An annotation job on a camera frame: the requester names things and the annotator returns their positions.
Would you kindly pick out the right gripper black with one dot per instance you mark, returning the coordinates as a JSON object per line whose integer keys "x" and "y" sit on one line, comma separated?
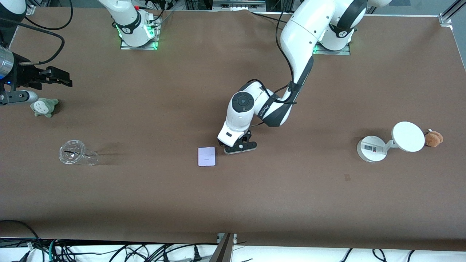
{"x": 24, "y": 76}

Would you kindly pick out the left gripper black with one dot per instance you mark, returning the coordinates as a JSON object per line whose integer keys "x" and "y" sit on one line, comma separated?
{"x": 244, "y": 138}

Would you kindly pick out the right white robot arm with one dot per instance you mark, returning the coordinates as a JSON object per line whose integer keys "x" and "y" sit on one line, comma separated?
{"x": 123, "y": 11}

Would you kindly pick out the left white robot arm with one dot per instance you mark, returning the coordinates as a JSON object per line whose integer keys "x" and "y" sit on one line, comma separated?
{"x": 302, "y": 36}

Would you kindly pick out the grey green plush toy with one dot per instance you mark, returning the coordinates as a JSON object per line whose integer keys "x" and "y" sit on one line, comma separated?
{"x": 43, "y": 107}

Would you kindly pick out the clear plastic cup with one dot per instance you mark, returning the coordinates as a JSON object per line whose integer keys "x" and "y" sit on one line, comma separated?
{"x": 72, "y": 152}

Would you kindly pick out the aluminium profile table leg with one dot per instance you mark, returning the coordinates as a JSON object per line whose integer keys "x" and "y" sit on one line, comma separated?
{"x": 224, "y": 251}

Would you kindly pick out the diagonal aluminium strut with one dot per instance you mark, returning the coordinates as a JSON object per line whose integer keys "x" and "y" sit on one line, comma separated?
{"x": 455, "y": 8}

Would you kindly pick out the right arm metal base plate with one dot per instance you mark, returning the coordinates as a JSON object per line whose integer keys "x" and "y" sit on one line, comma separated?
{"x": 138, "y": 47}

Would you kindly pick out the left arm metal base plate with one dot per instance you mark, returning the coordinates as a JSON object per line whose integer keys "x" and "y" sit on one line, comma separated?
{"x": 320, "y": 53}

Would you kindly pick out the metal corner bracket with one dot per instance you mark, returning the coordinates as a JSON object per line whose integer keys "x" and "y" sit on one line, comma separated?
{"x": 445, "y": 20}

